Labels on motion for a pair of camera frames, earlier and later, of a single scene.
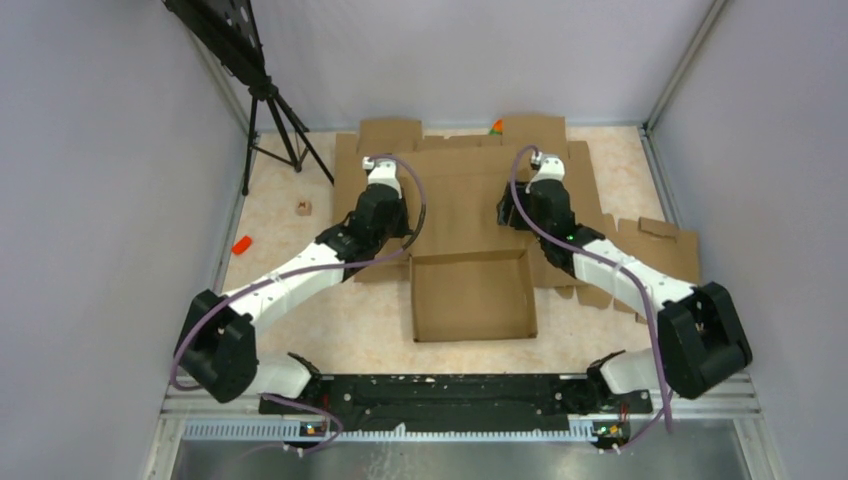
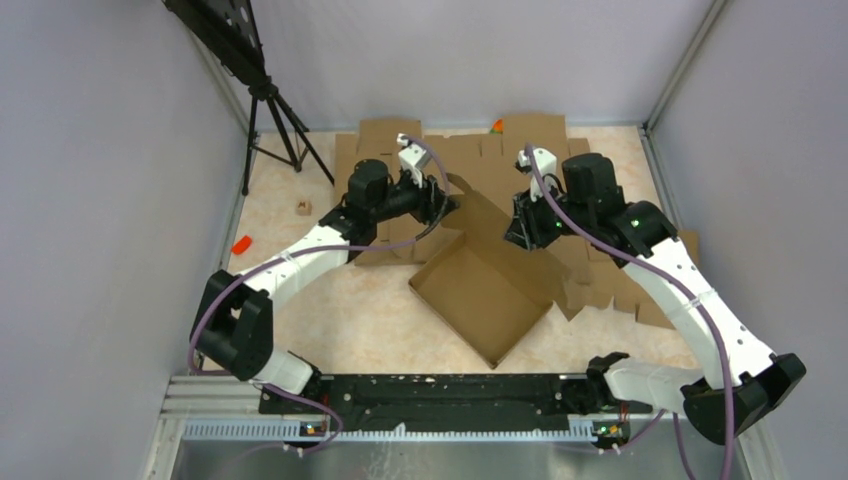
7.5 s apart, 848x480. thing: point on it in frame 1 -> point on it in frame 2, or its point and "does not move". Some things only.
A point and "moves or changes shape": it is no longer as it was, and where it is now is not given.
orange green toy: x=497 y=128 does not move
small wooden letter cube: x=304 y=208 does not move
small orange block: x=242 y=245 does not move
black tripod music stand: x=227 y=29 does not move
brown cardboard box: x=471 y=279 moves or changes shape
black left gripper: x=403 y=229 -> x=431 y=202
